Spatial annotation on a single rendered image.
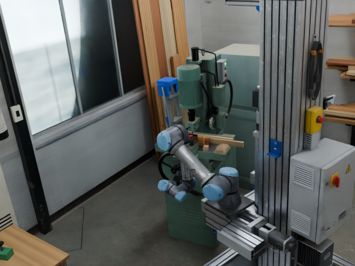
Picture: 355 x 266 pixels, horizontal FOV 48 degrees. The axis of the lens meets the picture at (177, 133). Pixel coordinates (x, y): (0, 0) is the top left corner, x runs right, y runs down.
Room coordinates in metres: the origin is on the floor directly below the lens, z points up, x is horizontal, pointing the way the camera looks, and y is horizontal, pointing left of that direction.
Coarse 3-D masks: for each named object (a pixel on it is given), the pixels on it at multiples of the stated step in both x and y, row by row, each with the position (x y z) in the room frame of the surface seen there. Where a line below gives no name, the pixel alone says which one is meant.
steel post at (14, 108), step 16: (0, 16) 3.14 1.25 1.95; (0, 32) 3.11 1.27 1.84; (0, 48) 3.08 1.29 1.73; (0, 64) 3.07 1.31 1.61; (16, 96) 3.11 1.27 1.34; (16, 112) 3.05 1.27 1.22; (16, 128) 3.07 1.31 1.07; (32, 160) 3.11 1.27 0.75; (32, 176) 3.08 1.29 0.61; (32, 192) 3.08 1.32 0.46; (48, 224) 3.11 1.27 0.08
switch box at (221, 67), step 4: (220, 60) 3.15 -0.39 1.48; (224, 60) 3.14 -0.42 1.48; (220, 64) 3.10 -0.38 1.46; (224, 64) 3.12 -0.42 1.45; (220, 68) 3.10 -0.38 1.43; (224, 68) 3.12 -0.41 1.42; (216, 72) 3.12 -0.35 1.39; (220, 72) 3.10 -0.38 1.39; (224, 72) 3.12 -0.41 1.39; (216, 76) 3.12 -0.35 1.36; (220, 76) 3.10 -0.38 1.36; (224, 76) 3.11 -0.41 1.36; (216, 80) 3.12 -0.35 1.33; (220, 80) 3.10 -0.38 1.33; (224, 80) 3.12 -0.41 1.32
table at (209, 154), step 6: (156, 144) 2.91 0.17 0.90; (210, 144) 2.83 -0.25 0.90; (216, 144) 2.82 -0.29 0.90; (156, 150) 2.91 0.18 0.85; (162, 150) 2.88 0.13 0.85; (198, 150) 2.74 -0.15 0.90; (210, 150) 2.72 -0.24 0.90; (228, 150) 2.70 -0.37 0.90; (174, 156) 2.73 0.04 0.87; (198, 156) 2.71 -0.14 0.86; (204, 156) 2.71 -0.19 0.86; (210, 156) 2.69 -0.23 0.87; (216, 156) 2.67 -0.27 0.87; (222, 156) 2.64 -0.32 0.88; (228, 156) 2.69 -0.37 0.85
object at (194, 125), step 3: (195, 117) 3.00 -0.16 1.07; (198, 117) 2.99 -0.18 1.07; (195, 120) 2.93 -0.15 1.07; (198, 120) 2.96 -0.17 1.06; (186, 123) 2.90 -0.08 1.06; (189, 123) 2.89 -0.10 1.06; (192, 123) 2.88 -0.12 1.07; (195, 123) 2.91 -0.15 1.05; (198, 123) 2.96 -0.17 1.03; (186, 126) 2.90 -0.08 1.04; (189, 126) 2.89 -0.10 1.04; (192, 126) 2.88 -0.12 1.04; (195, 126) 2.91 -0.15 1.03; (198, 126) 2.95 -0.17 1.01; (189, 129) 2.89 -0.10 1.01; (192, 129) 2.88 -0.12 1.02; (195, 129) 2.91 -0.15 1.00
